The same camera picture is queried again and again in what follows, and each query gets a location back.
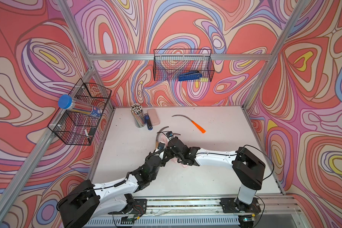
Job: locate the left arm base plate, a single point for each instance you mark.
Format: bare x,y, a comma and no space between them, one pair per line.
134,206

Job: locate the pink eraser block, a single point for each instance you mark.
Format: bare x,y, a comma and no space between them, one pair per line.
152,113

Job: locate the wooden handled sickle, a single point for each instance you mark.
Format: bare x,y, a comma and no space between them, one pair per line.
175,133
159,136

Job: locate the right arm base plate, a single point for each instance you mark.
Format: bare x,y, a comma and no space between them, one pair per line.
234,205

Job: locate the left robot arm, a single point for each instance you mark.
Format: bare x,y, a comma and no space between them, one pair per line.
88,200

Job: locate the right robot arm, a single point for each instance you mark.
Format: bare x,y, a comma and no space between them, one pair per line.
248,167

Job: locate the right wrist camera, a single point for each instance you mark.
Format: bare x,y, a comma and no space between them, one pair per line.
169,134

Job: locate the left wire basket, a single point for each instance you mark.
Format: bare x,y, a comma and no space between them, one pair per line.
74,128

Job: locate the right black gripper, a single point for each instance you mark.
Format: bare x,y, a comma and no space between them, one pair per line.
168,149

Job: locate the pencil cup on table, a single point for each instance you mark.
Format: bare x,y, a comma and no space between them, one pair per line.
137,112

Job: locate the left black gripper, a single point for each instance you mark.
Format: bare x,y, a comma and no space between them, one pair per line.
164,160

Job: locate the wire basket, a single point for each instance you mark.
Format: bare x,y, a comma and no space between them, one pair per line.
169,63
74,128

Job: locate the pink terry rag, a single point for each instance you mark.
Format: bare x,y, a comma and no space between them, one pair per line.
165,154

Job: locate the orange handled sickle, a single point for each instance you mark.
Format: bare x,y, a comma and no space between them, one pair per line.
193,122

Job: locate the aluminium front rail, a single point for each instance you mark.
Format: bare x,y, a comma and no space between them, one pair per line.
206,212

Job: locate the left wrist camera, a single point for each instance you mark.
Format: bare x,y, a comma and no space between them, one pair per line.
161,146

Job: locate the blue tool in basket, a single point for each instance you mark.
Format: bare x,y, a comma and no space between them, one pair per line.
191,75

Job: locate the back wire basket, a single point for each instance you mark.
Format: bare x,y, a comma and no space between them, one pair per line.
169,63

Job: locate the blue black stapler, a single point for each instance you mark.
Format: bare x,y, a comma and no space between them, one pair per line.
148,122

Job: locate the blue capped pencil tube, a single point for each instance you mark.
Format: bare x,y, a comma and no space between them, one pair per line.
75,105

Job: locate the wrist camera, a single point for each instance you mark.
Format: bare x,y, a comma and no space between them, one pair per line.
161,146
169,134

